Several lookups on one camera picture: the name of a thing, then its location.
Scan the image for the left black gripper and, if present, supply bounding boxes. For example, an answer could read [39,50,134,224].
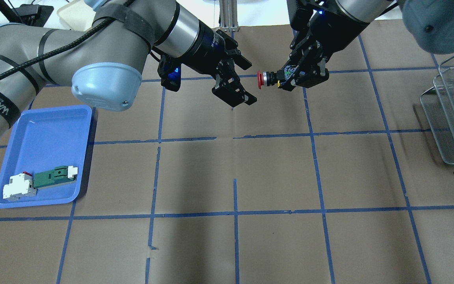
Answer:
[157,22,257,108]

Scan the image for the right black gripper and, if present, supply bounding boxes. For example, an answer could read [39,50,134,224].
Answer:
[280,16,368,92]

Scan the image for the red emergency stop button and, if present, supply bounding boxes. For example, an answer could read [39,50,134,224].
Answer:
[257,66,296,92]

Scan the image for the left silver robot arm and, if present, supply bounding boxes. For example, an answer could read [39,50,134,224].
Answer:
[0,0,257,138]

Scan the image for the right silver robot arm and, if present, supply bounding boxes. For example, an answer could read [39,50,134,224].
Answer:
[275,0,454,91]

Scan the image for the beige plastic tray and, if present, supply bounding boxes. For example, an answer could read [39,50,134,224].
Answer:
[57,0,95,31]

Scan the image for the green terminal block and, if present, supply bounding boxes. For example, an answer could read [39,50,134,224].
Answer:
[33,166,79,189]

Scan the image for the blue plastic tray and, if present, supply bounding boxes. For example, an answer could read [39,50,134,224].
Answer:
[0,105,93,209]

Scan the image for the white circuit breaker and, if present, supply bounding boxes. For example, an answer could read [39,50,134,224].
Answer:
[2,172,37,201]

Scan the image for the aluminium frame post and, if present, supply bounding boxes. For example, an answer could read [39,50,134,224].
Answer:
[219,0,239,32]

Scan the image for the black camera stand base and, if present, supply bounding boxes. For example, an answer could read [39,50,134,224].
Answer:
[0,4,54,27]

